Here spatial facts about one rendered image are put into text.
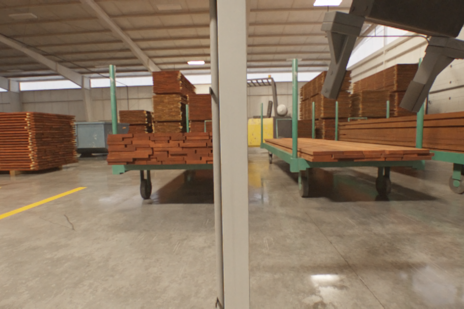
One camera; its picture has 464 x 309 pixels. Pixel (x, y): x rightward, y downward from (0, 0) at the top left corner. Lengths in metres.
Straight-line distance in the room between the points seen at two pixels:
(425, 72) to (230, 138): 0.35
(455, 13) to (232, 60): 0.35
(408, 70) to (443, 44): 11.22
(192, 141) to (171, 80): 8.16
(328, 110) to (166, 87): 6.32
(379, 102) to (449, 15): 10.47
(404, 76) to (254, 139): 6.76
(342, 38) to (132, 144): 1.83
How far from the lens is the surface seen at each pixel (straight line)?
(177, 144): 1.91
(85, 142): 7.29
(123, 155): 2.06
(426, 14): 0.39
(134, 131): 10.39
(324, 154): 1.97
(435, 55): 0.44
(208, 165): 2.12
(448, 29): 0.42
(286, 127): 6.96
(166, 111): 9.95
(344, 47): 0.35
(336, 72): 0.36
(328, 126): 10.03
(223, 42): 0.56
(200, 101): 9.60
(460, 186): 3.28
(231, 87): 0.53
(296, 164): 2.18
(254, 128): 6.96
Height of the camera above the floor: 0.66
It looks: 5 degrees down
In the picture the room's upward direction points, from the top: 1 degrees counter-clockwise
